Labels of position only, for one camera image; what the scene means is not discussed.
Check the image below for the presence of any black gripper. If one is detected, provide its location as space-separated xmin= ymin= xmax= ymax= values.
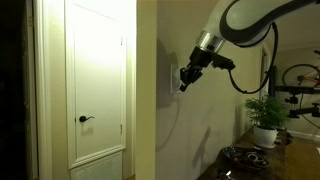
xmin=178 ymin=45 xmax=214 ymax=93

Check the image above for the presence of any white light switch plate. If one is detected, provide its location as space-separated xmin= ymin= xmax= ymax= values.
xmin=170 ymin=63 xmax=184 ymax=95

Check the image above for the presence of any green potted plant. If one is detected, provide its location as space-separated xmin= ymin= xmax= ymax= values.
xmin=243 ymin=94 xmax=292 ymax=132

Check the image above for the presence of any white closet door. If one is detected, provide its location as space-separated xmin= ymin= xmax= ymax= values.
xmin=64 ymin=0 xmax=128 ymax=170

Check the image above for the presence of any white plant pot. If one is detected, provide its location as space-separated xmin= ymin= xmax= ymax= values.
xmin=253 ymin=125 xmax=279 ymax=150

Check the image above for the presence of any dark round tray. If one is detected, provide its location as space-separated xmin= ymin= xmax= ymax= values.
xmin=222 ymin=145 xmax=271 ymax=172

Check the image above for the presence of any white vent grille panel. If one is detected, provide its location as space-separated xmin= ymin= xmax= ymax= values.
xmin=69 ymin=150 xmax=124 ymax=180

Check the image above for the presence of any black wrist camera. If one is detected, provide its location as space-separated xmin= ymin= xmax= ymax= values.
xmin=211 ymin=53 xmax=236 ymax=72

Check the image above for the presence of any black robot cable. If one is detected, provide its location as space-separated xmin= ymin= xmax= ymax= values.
xmin=227 ymin=21 xmax=280 ymax=95

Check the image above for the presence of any black lever door handle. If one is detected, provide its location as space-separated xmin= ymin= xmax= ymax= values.
xmin=78 ymin=115 xmax=96 ymax=123

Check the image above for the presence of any black stereo camera bar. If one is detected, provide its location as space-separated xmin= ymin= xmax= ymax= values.
xmin=274 ymin=85 xmax=320 ymax=95

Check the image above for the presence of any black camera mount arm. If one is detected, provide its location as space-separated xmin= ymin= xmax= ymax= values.
xmin=284 ymin=94 xmax=320 ymax=120

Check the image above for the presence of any white closet door frame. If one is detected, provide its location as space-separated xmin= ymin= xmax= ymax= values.
xmin=32 ymin=0 xmax=138 ymax=180

